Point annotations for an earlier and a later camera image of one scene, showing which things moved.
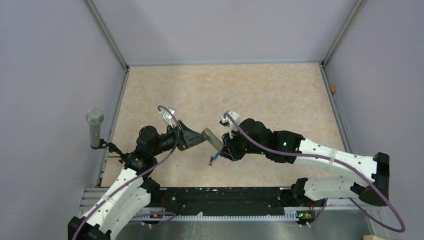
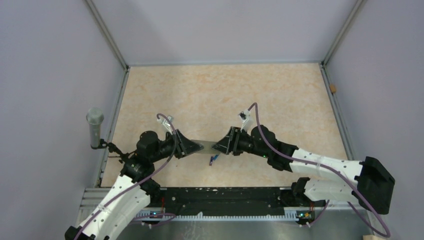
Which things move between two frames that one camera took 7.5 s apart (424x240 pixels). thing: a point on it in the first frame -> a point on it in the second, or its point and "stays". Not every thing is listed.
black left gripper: x=188 y=138 -> x=185 y=146
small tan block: x=332 y=88 stays
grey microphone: x=94 y=116 stays
